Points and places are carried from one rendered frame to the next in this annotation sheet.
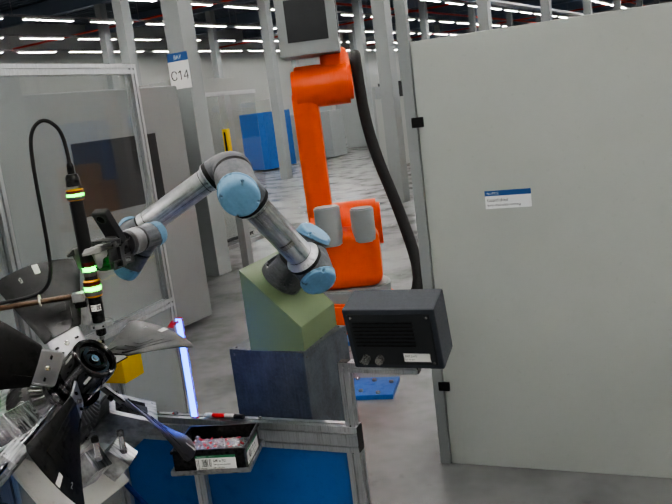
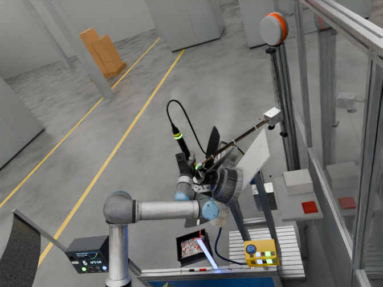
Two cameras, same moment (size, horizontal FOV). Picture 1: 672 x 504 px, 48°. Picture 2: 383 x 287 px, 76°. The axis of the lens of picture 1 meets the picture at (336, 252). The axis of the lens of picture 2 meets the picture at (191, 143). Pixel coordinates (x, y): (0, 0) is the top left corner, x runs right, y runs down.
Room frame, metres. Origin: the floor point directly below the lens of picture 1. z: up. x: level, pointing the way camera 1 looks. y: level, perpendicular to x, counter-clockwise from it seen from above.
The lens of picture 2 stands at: (3.07, 0.65, 2.33)
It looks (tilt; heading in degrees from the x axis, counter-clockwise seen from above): 35 degrees down; 178
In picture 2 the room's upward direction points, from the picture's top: 24 degrees counter-clockwise
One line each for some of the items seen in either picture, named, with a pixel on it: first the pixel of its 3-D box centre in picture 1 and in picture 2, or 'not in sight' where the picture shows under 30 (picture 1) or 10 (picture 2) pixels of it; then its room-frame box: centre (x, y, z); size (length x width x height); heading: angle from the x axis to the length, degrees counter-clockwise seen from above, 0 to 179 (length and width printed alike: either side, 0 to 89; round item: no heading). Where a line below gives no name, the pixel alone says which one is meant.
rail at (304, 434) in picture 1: (226, 429); (202, 273); (2.25, 0.41, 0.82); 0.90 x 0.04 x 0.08; 67
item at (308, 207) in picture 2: not in sight; (309, 206); (2.21, 1.20, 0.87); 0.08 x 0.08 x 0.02; 67
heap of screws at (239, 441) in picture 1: (219, 450); (192, 246); (2.07, 0.41, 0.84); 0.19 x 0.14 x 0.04; 80
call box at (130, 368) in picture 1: (113, 366); (261, 253); (2.41, 0.77, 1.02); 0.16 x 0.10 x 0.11; 67
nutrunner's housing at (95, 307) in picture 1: (85, 250); (187, 155); (1.96, 0.64, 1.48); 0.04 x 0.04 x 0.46
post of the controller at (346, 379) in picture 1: (348, 393); (132, 266); (2.08, 0.01, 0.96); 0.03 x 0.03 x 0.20; 67
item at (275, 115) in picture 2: not in sight; (274, 115); (1.84, 1.26, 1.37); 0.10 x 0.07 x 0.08; 102
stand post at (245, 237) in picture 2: not in sight; (243, 230); (1.88, 0.79, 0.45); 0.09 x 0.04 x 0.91; 157
